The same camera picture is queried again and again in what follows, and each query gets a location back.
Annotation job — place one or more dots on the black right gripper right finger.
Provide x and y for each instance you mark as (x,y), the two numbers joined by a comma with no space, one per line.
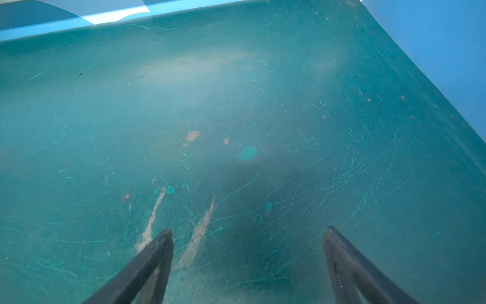
(352,273)

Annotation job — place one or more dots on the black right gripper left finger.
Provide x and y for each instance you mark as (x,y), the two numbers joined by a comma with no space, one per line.
(144,278)

